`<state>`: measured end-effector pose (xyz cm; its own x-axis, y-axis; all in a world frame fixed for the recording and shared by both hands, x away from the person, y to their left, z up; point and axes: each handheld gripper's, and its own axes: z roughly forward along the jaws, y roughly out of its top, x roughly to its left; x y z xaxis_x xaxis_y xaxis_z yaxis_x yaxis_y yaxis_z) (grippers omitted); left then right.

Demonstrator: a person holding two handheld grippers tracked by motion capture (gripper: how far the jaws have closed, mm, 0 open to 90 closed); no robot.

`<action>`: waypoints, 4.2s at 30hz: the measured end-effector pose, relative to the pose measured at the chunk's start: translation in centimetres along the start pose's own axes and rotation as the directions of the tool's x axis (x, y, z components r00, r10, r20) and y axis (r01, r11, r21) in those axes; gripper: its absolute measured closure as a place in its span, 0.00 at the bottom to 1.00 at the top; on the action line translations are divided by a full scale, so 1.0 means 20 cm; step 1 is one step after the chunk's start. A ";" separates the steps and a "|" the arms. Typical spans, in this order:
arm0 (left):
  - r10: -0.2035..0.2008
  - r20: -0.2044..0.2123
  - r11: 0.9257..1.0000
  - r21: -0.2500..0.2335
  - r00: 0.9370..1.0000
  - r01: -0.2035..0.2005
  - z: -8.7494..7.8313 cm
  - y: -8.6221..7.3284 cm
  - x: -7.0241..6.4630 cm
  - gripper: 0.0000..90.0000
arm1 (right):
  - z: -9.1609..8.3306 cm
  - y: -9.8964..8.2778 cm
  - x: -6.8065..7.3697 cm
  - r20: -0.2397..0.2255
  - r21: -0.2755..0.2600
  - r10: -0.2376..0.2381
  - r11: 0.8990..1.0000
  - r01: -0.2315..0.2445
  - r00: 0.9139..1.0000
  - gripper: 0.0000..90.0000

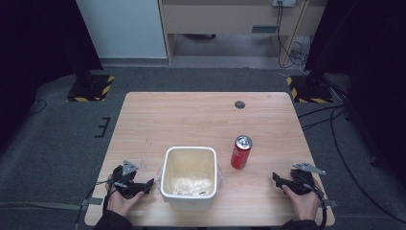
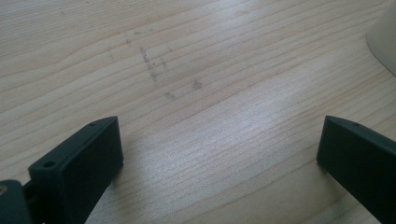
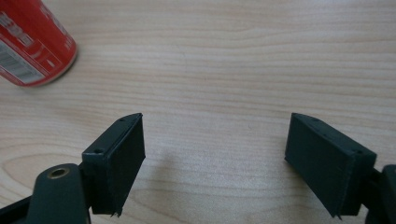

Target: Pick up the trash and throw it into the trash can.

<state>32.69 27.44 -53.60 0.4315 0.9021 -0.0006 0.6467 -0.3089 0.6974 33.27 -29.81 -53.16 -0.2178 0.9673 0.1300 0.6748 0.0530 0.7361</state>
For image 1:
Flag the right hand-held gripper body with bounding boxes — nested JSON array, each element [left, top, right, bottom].
[[284, 162, 327, 196]]

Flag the beige wooden desk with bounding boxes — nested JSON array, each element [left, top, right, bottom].
[[158, 0, 329, 64]]

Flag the person's right hand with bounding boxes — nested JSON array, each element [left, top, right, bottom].
[[281, 177, 323, 222]]

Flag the right hand-held gripper cable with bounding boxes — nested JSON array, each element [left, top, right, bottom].
[[305, 178, 329, 230]]

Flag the white panel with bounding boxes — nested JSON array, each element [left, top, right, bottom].
[[76, 0, 169, 59]]

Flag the crumpled white paper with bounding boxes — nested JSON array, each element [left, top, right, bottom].
[[171, 176, 214, 196]]

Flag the black power cables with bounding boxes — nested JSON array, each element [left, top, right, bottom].
[[275, 2, 311, 70]]

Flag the black striped stand base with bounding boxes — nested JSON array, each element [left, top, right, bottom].
[[66, 73, 116, 103], [285, 74, 335, 104]]

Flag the grey power strip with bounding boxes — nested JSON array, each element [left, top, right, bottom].
[[271, 0, 297, 9]]

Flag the red drink can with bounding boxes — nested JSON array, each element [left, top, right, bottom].
[[230, 134, 254, 171]]

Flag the white plastic bin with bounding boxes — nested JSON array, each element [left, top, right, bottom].
[[159, 146, 219, 212]]

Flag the left hand-held gripper cable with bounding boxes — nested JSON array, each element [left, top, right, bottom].
[[75, 179, 113, 230]]

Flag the hand-held gripper cable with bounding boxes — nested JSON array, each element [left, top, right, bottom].
[[305, 178, 329, 230], [75, 179, 113, 230]]

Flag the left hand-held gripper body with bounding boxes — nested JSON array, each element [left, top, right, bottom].
[[110, 159, 151, 199]]

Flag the person's left hand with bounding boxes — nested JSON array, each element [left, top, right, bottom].
[[105, 173, 146, 219]]

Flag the black curtain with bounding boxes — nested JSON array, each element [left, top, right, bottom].
[[0, 0, 104, 151], [304, 0, 406, 186]]

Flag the black floor cable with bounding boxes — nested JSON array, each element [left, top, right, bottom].
[[297, 103, 406, 224]]

